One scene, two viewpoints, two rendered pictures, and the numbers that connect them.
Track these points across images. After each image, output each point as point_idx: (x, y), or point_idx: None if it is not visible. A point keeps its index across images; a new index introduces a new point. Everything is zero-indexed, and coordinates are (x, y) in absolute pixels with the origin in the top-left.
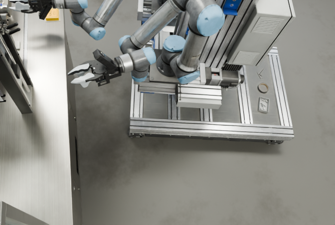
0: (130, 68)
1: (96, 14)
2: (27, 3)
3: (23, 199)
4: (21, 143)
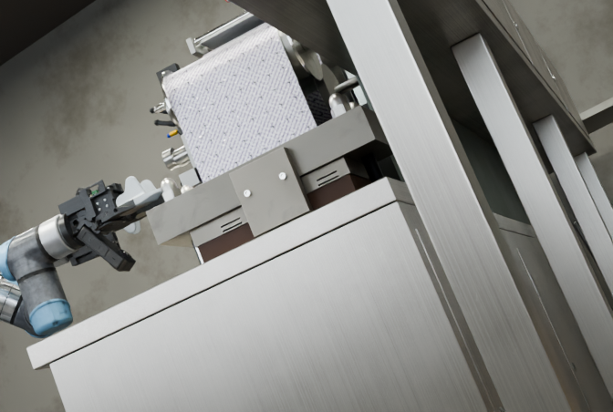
0: None
1: (13, 283)
2: (130, 213)
3: None
4: None
